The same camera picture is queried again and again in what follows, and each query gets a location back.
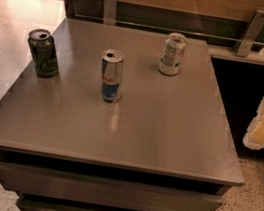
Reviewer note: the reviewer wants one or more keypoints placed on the white green 7up can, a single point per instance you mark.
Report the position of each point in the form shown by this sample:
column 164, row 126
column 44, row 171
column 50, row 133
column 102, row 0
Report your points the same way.
column 172, row 55

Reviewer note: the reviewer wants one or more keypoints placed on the blue silver Red Bull can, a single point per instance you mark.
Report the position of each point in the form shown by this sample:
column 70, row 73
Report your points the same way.
column 112, row 69

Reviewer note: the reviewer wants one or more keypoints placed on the dark green soda can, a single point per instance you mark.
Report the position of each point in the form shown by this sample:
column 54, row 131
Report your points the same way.
column 41, row 45

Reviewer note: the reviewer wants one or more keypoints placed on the grey drawer cabinet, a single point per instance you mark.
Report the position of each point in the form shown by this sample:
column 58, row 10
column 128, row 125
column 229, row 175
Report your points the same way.
column 164, row 131

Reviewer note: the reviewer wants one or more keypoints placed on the upper grey drawer front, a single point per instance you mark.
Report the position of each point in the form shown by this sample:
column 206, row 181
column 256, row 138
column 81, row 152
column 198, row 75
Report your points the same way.
column 102, row 191

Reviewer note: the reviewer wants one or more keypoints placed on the right metal rail bracket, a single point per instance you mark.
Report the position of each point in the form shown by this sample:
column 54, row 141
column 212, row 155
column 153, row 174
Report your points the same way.
column 244, row 45

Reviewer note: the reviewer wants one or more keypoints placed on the metal rail bracket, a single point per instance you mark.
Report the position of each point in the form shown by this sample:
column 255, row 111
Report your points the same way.
column 110, row 12
column 244, row 45

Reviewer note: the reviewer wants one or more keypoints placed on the horizontal metal rail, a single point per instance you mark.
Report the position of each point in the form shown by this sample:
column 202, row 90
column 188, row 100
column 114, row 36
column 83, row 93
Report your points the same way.
column 214, row 40

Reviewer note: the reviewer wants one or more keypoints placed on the left metal rail bracket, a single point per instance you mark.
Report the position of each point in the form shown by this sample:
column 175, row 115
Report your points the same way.
column 110, row 12

